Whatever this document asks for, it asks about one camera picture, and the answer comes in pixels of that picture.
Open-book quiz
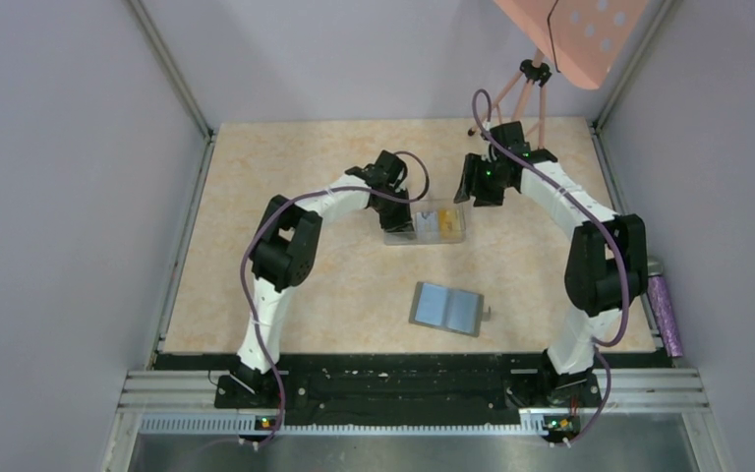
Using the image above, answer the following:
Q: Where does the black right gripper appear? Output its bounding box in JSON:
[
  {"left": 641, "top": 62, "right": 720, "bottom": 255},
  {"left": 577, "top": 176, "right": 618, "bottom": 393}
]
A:
[{"left": 455, "top": 153, "right": 511, "bottom": 207}]

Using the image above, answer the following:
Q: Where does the clear plastic card box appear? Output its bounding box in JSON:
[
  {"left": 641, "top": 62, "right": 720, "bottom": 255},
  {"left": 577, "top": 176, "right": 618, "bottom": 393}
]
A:
[{"left": 383, "top": 199, "right": 467, "bottom": 246}]

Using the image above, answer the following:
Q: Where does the grey card holder wallet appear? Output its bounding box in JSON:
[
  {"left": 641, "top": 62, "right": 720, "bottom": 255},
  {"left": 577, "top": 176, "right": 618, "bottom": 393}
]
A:
[{"left": 409, "top": 281, "right": 492, "bottom": 337}]

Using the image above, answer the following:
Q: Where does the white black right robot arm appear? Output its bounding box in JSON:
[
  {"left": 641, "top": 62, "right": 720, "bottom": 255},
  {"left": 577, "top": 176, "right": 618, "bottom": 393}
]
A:
[{"left": 454, "top": 121, "right": 648, "bottom": 405}]

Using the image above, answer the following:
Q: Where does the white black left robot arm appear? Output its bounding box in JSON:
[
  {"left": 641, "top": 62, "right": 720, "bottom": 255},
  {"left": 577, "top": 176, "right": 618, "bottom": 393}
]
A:
[{"left": 231, "top": 150, "right": 426, "bottom": 407}]

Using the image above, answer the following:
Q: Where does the yellow card stack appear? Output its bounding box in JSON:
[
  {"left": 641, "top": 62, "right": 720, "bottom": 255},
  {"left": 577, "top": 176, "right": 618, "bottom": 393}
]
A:
[{"left": 437, "top": 207, "right": 464, "bottom": 240}]

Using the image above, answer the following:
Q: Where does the pink tripod stand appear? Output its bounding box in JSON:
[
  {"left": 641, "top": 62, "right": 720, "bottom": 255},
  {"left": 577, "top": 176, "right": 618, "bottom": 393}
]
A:
[{"left": 486, "top": 48, "right": 552, "bottom": 148}]

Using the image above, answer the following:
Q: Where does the pink perforated panel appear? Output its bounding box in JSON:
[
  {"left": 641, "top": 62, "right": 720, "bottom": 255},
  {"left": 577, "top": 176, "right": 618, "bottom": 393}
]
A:
[{"left": 494, "top": 0, "right": 647, "bottom": 90}]

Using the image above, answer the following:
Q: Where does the purple glitter bottle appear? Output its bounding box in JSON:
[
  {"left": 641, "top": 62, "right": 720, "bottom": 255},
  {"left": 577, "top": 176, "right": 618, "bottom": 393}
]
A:
[{"left": 647, "top": 256, "right": 684, "bottom": 358}]

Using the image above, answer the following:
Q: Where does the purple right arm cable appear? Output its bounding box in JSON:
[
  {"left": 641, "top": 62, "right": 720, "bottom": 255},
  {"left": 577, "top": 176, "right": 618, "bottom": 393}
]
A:
[{"left": 471, "top": 88, "right": 631, "bottom": 444}]

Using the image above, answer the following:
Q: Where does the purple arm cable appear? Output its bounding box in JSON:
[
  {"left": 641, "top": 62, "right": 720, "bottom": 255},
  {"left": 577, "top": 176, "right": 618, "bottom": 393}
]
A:
[
  {"left": 239, "top": 150, "right": 431, "bottom": 447},
  {"left": 471, "top": 88, "right": 631, "bottom": 444}
]

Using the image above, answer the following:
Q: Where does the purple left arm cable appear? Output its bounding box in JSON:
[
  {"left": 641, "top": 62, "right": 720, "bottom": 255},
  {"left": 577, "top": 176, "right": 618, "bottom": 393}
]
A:
[{"left": 239, "top": 150, "right": 431, "bottom": 447}]

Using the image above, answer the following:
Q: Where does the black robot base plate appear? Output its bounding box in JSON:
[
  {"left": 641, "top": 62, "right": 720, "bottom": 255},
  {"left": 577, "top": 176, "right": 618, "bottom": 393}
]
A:
[{"left": 155, "top": 352, "right": 604, "bottom": 430}]

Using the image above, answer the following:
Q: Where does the aluminium frame rail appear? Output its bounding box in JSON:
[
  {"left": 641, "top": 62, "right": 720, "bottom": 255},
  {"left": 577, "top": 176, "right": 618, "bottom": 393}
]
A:
[{"left": 117, "top": 369, "right": 709, "bottom": 441}]

